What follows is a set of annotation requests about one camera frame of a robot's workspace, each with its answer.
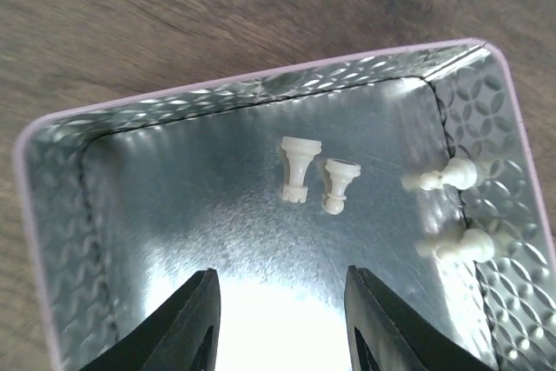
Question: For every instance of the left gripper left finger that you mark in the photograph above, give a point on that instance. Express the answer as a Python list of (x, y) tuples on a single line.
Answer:
[(182, 334)]

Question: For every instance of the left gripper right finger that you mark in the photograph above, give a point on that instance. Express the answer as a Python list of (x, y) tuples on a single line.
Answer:
[(385, 333)]

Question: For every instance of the pink metal tin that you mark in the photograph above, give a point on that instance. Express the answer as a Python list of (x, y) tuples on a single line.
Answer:
[(123, 201)]

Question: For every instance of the white chess rook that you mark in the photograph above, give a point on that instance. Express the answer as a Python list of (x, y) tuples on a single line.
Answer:
[(300, 152)]

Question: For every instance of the white chess pawn in tin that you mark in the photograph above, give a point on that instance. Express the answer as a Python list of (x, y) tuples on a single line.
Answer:
[(460, 173), (341, 173), (471, 245)]

